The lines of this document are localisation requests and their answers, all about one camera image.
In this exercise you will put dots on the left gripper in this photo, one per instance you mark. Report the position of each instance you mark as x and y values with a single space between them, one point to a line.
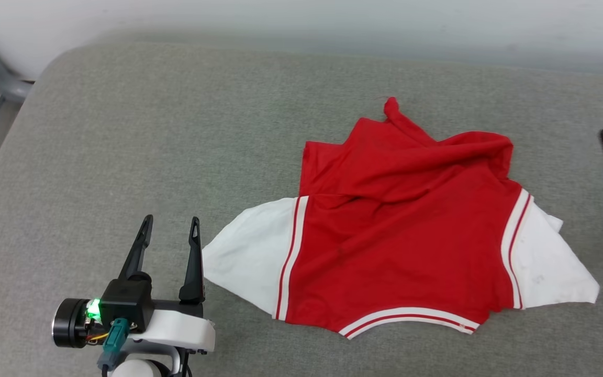
181 327

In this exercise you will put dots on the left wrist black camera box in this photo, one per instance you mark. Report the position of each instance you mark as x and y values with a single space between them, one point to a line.
126 301

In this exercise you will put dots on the red and white sports jersey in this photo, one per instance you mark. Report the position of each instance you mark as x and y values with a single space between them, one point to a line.
395 235

